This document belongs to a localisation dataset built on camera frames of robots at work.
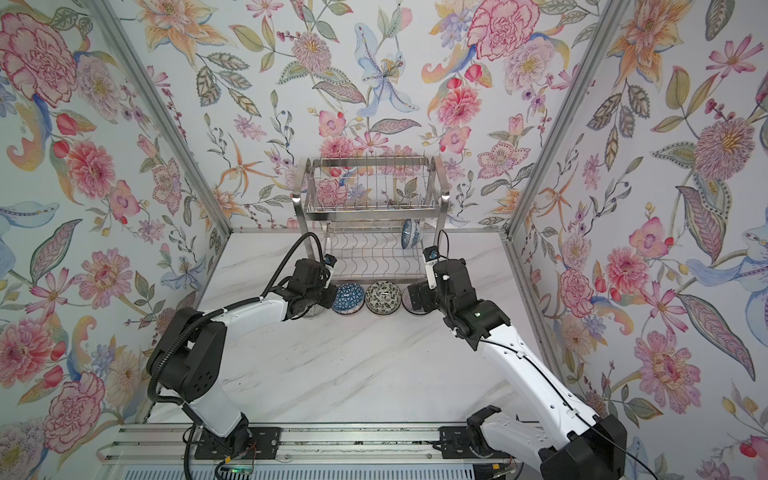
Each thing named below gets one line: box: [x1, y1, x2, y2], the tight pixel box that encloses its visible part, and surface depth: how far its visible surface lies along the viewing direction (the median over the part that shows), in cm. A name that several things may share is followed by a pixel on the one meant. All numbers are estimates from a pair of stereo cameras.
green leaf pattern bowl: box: [365, 280, 402, 315], surface depth 99 cm
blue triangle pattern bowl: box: [332, 282, 365, 315], surface depth 100 cm
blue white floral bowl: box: [401, 218, 422, 249], surface depth 109 cm
